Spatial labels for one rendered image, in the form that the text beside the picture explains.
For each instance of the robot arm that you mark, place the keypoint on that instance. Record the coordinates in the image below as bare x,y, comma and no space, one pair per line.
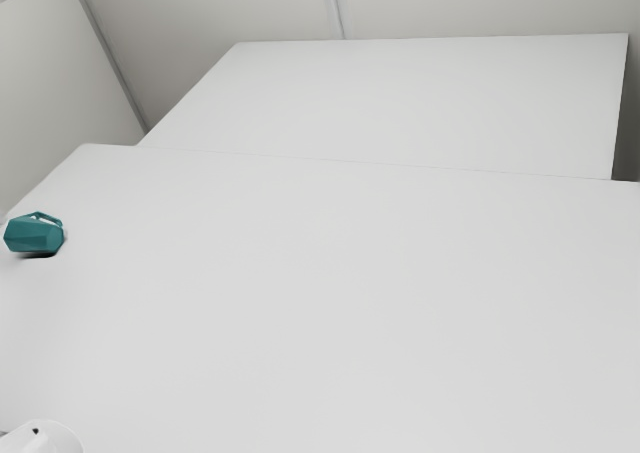
40,439

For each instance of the teal faceted mug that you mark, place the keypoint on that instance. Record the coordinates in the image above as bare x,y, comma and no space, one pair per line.
31,236

